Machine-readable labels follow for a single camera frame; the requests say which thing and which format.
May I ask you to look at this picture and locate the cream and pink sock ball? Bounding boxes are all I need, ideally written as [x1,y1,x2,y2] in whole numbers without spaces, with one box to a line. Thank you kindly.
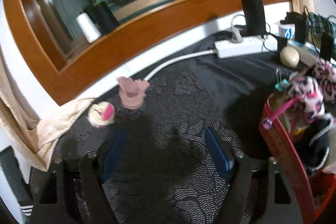
[88,101,115,128]

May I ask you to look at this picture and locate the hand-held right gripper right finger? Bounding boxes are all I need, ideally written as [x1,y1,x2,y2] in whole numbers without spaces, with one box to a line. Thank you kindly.
[204,127,305,224]

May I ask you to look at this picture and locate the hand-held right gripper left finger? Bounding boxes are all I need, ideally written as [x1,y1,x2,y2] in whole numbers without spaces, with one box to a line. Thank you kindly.
[30,130,128,224]

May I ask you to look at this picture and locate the red container box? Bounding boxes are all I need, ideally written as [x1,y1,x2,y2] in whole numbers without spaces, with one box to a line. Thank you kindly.
[259,67,336,224]

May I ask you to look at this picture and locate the wooden framed window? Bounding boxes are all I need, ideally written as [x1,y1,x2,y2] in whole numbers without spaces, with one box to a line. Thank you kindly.
[3,0,293,105]

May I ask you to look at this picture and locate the white charger plug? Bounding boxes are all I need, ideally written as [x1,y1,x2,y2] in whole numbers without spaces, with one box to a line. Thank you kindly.
[230,13,245,43]

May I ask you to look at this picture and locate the beige oval object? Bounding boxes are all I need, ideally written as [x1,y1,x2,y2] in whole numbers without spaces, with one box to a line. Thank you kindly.
[280,46,300,67]

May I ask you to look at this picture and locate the white and teal power strip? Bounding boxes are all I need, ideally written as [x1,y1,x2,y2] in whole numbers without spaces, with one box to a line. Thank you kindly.
[287,40,321,65]

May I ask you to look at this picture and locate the black patterned tablecloth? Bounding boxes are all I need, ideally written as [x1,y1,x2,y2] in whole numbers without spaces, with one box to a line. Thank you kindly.
[29,61,302,224]

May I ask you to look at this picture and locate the pink leopard print sock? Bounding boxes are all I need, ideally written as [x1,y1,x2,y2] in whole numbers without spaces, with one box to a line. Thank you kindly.
[286,59,336,123]

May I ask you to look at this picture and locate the black thermos bottle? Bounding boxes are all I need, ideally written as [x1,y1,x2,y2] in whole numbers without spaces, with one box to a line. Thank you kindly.
[237,0,266,36]

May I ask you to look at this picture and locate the black thread spool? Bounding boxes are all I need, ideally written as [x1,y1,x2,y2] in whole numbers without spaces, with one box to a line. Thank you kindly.
[93,1,120,35]

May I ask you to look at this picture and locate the white power cable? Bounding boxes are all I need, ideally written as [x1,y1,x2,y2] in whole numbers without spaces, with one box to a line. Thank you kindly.
[143,49,217,82]

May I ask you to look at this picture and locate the brown sock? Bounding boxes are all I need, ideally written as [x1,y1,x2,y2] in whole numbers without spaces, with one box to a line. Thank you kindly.
[117,76,151,110]

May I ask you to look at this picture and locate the pink strap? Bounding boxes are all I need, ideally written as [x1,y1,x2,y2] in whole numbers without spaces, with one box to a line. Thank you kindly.
[262,97,301,130]

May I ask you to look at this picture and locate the green plaid shirt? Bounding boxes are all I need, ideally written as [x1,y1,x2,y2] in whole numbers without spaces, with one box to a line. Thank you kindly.
[308,13,336,37]

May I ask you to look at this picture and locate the white thread spool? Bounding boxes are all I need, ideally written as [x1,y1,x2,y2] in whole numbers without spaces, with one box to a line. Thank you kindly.
[76,13,101,43]

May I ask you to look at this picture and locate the teal binder clip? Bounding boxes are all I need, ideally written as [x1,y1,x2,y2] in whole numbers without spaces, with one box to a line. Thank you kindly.
[274,69,289,92]

